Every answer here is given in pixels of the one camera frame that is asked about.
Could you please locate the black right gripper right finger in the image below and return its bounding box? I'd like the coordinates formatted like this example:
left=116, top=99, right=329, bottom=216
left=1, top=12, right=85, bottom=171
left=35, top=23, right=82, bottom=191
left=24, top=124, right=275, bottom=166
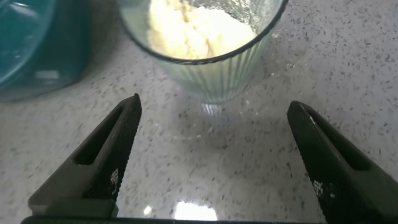
left=286, top=100, right=398, bottom=224

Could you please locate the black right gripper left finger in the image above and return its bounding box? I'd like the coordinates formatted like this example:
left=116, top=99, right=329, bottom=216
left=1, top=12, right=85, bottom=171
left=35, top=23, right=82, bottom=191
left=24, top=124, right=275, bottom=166
left=27, top=93, right=142, bottom=218

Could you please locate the clear ribbed plastic cup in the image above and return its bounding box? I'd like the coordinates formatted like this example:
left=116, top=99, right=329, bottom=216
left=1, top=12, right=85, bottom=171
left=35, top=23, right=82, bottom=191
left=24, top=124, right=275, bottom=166
left=117, top=0, right=290, bottom=105

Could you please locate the white powder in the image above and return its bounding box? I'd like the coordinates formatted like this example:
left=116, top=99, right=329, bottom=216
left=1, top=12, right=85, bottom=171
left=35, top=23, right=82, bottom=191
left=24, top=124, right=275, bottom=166
left=148, top=0, right=257, bottom=60

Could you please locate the teal square tray with handles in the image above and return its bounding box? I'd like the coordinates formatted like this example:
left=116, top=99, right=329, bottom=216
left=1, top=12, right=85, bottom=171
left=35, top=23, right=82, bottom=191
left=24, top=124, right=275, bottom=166
left=0, top=0, right=94, bottom=102

